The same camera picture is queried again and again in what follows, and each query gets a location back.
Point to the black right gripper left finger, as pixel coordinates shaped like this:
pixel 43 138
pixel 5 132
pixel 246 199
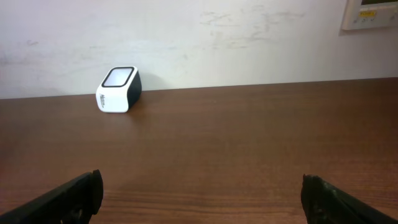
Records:
pixel 76 201

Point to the beige wall control panel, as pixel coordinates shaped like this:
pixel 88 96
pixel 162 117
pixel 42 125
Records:
pixel 369 14

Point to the white barcode scanner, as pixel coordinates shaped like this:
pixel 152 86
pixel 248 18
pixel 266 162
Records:
pixel 119 90

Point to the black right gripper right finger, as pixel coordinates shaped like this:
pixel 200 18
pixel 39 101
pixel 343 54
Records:
pixel 324 203

